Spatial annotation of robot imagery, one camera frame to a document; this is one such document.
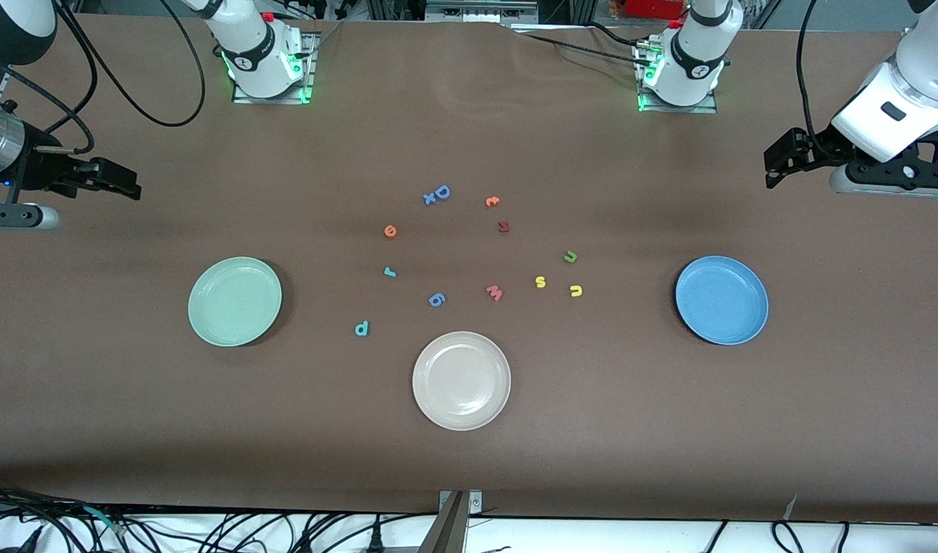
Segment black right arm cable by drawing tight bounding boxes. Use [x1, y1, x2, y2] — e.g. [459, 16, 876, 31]
[0, 0, 208, 154]

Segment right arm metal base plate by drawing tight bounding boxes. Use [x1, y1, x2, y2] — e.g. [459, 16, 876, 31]
[233, 31, 318, 104]

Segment tangled black floor cables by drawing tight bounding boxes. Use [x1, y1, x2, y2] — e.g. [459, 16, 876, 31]
[0, 480, 439, 553]

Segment black tabletop cable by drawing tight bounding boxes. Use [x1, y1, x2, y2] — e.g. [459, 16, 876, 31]
[507, 22, 658, 70]

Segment red box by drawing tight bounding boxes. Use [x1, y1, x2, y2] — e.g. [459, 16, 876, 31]
[625, 0, 686, 20]

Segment silver equipment rack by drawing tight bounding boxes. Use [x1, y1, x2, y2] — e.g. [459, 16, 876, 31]
[425, 0, 540, 20]

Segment teal floor cable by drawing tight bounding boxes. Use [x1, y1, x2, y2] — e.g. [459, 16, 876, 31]
[83, 505, 128, 537]

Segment beige plate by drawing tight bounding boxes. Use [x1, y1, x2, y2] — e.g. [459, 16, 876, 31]
[412, 331, 512, 432]

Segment blue plate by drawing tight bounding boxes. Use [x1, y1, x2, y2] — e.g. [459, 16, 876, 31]
[674, 256, 770, 346]

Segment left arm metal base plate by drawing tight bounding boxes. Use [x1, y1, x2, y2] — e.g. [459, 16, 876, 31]
[638, 38, 719, 114]

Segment mint green plate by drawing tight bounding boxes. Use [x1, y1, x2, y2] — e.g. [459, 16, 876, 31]
[187, 257, 283, 348]

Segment looped black floor cable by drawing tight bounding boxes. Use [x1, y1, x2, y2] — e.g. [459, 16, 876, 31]
[771, 521, 806, 553]

